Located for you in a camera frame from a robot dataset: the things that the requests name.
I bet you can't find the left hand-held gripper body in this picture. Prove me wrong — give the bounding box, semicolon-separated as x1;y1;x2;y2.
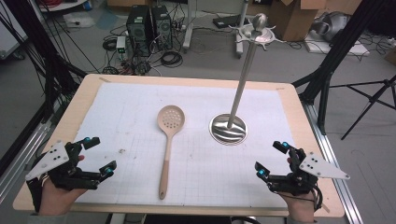
24;140;101;191

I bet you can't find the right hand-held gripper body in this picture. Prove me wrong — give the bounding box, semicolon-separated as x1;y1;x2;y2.
267;148;351;197

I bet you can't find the metal utensil stand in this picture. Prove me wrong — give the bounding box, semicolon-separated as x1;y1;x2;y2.
208;12;286;147

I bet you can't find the beige slotted spoon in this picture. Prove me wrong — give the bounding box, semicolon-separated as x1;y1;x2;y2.
156;105;187;201

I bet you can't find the person's left hand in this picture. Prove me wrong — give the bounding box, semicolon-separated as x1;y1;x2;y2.
38;179;89;217

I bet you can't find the person's right hand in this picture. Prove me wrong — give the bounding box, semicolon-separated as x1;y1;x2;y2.
278;189;319;224

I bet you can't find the black tripod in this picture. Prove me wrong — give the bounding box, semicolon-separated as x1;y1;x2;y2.
330;74;396;141

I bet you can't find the small white device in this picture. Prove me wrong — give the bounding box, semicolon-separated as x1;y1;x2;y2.
116;35;127;61

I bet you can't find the white foam board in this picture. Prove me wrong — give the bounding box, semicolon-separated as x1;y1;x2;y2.
304;37;371;57

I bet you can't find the black computer tower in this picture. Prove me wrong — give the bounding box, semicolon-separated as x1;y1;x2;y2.
125;5;153;58
151;5;173;50

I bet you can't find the clear plastic bag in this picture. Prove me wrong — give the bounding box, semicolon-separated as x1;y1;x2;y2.
63;12;96;30

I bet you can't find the large open cardboard box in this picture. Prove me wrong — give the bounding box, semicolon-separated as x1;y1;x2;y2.
269;0;328;42

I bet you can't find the grey vacuum cleaner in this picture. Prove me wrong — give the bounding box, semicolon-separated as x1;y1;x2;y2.
312;11;351;43

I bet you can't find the white cabinet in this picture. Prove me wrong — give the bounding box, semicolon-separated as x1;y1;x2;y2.
0;0;29;61

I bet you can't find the black flat case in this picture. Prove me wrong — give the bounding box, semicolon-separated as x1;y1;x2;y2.
212;13;250;30

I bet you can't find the aluminium rail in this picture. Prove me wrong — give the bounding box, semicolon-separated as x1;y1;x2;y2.
302;102;364;224
0;121;51;204

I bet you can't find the black wrist strap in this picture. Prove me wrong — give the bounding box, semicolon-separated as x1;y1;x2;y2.
25;178;44;213

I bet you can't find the black frame post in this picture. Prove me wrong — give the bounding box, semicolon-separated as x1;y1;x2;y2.
292;0;388;135
0;0;89;125

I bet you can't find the coiled black cable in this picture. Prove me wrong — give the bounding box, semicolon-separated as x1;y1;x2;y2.
160;50;184;68
102;36;118;52

